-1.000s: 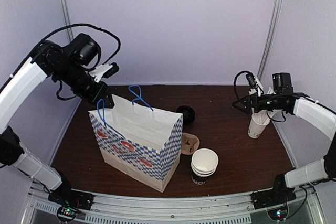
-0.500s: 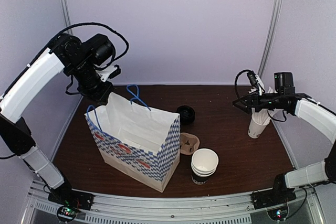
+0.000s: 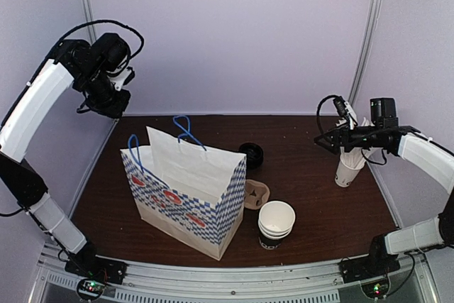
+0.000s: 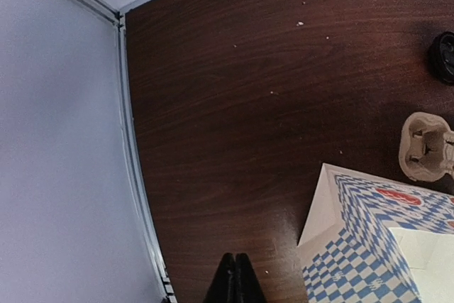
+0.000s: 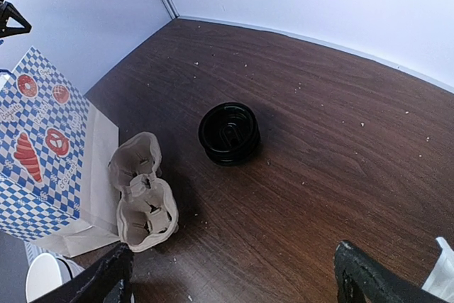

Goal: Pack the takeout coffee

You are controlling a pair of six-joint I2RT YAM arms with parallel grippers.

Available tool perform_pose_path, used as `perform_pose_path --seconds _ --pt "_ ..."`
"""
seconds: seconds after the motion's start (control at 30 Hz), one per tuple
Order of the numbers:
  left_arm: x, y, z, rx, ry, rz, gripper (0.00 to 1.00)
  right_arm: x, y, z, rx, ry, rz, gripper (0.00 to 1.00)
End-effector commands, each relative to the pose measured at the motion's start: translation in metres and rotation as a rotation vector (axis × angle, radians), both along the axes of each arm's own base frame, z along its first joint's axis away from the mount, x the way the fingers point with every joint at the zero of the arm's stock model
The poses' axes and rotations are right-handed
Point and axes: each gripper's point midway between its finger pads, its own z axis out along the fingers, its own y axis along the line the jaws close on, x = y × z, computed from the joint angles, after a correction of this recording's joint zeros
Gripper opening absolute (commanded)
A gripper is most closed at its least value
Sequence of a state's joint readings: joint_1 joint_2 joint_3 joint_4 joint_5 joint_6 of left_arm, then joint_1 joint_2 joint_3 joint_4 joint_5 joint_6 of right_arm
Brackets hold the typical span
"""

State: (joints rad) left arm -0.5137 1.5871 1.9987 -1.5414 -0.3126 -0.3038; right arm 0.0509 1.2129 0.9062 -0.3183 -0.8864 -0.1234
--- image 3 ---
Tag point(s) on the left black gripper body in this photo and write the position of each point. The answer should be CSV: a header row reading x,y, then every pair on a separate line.
x,y
101,99

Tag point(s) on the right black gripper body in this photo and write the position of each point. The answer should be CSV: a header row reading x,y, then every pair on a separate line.
x,y
344,130

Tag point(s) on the stack of paper coffee cups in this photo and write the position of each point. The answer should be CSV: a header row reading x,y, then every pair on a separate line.
x,y
275,222

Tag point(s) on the blue checkered paper bag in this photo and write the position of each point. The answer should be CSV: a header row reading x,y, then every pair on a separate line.
x,y
190,191

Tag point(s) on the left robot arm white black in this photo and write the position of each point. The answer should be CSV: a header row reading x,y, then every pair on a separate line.
x,y
99,71

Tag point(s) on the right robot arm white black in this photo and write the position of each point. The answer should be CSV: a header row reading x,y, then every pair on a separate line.
x,y
354,143

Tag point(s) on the bundle of wrapped white straws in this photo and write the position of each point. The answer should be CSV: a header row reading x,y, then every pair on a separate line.
x,y
355,159

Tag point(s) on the white cup holding straws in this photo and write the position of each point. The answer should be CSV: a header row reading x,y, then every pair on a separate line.
x,y
347,170

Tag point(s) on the stack of black lids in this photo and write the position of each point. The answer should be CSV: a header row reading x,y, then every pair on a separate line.
x,y
254,155

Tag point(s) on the brown cardboard cup carrier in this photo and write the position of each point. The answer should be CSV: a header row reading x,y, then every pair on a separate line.
x,y
256,194

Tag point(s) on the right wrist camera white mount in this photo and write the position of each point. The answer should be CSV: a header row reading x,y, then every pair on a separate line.
x,y
346,113

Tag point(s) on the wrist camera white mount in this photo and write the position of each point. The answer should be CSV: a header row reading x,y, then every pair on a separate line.
x,y
346,113
125,77

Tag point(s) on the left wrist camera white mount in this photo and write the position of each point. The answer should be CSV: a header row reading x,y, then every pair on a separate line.
x,y
125,77

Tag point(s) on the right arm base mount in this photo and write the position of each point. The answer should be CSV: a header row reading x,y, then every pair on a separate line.
x,y
364,268

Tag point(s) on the aluminium front rail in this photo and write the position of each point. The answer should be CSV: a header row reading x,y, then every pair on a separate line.
x,y
313,282

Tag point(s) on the right aluminium frame post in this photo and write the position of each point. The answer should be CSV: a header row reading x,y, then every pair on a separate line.
x,y
371,24

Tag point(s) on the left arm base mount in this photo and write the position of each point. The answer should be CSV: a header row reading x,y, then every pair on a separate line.
x,y
104,270

